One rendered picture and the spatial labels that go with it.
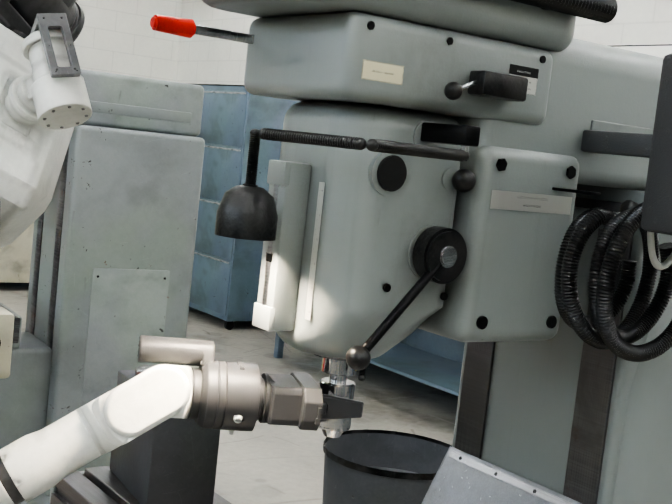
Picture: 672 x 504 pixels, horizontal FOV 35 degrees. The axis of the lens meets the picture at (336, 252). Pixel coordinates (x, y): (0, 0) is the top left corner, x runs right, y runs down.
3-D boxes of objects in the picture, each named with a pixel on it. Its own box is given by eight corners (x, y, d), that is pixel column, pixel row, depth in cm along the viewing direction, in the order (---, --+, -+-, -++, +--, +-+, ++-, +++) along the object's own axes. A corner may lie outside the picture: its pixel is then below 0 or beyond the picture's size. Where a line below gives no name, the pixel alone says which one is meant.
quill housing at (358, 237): (330, 370, 126) (360, 101, 123) (243, 334, 142) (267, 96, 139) (449, 365, 137) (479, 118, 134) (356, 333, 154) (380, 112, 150)
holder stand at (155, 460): (145, 511, 175) (156, 393, 173) (108, 469, 194) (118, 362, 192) (213, 506, 181) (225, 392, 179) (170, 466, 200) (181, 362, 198)
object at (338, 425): (354, 426, 142) (358, 388, 142) (344, 433, 138) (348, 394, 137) (321, 419, 143) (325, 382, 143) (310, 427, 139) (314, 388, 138)
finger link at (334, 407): (360, 420, 139) (314, 417, 137) (363, 396, 139) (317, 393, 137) (363, 423, 137) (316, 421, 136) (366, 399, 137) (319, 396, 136)
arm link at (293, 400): (326, 378, 133) (232, 371, 130) (317, 452, 134) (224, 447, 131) (307, 356, 145) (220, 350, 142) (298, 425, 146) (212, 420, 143)
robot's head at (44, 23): (29, 106, 132) (41, 75, 126) (15, 47, 135) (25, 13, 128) (78, 103, 135) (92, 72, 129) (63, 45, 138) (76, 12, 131)
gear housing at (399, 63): (345, 97, 119) (355, 8, 118) (237, 93, 139) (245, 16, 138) (551, 127, 139) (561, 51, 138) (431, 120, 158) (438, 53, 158)
